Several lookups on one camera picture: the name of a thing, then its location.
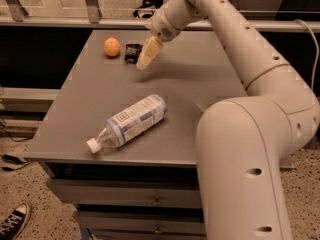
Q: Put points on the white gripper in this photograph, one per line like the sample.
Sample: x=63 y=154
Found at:
x=161 y=24

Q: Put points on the orange fruit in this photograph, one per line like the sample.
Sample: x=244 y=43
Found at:
x=112 y=47

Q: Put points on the black rxbar chocolate wrapper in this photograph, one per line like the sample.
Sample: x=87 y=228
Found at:
x=132 y=53

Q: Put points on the clear plastic water bottle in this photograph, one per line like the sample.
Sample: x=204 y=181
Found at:
x=129 y=123

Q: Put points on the black canvas sneaker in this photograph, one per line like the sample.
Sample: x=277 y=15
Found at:
x=16 y=221

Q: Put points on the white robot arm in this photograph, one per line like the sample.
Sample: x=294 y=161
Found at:
x=240 y=142

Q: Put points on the grey drawer cabinet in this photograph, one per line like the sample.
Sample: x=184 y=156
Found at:
x=176 y=152

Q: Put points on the metal railing frame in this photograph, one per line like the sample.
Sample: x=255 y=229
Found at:
x=266 y=15

